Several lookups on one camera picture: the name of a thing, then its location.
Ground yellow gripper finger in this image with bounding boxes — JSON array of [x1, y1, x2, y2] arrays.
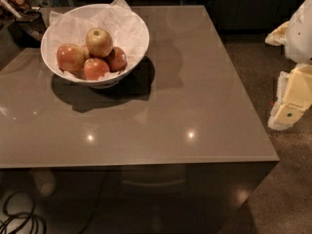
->
[[268, 63, 312, 131]]

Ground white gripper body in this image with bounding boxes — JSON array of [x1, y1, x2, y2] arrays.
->
[[285, 0, 312, 63]]

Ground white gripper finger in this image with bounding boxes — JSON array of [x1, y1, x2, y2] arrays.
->
[[265, 21, 289, 46]]

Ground yellow-green top apple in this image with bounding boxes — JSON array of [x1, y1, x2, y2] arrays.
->
[[86, 27, 113, 58]]

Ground red apple right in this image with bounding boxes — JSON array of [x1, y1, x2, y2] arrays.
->
[[105, 47, 127, 72]]

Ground red apple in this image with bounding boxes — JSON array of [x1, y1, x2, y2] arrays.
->
[[57, 44, 85, 72], [83, 58, 110, 81], [105, 47, 127, 72]]

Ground red apple front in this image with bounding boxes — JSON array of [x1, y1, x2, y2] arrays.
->
[[83, 58, 110, 81]]

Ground small hidden apple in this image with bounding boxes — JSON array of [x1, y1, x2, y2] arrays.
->
[[81, 45, 90, 60]]

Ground red apple left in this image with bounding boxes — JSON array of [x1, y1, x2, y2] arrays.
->
[[57, 44, 85, 72]]

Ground white ceramic bowl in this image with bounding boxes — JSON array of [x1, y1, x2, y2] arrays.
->
[[41, 4, 149, 88]]

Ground white paper liner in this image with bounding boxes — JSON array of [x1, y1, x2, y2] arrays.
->
[[41, 0, 149, 88]]

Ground black bag with strap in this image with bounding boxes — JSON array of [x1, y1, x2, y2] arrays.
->
[[0, 0, 46, 48]]

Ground black floor cable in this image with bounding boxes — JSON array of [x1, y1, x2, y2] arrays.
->
[[0, 191, 48, 234]]

